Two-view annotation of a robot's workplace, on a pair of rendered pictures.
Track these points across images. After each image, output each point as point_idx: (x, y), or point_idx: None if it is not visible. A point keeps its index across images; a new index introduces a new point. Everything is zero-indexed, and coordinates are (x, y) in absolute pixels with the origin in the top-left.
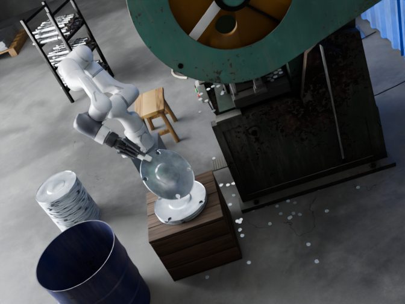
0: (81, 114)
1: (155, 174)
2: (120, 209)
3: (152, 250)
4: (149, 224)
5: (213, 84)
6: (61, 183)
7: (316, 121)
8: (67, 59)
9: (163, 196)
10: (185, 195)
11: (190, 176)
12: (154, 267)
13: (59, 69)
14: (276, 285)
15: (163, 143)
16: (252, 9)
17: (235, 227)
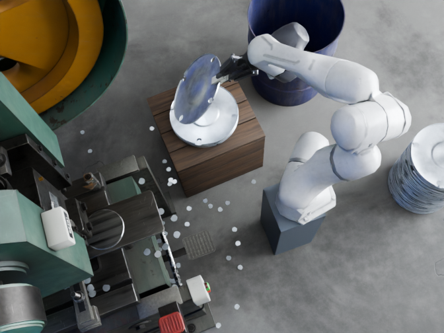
0: (292, 32)
1: (206, 74)
2: (361, 205)
3: (276, 140)
4: (238, 88)
5: (158, 261)
6: (441, 160)
7: None
8: (355, 75)
9: (195, 63)
10: (178, 88)
11: (178, 112)
12: (263, 118)
13: (396, 99)
14: (121, 106)
15: (277, 232)
16: None
17: (174, 173)
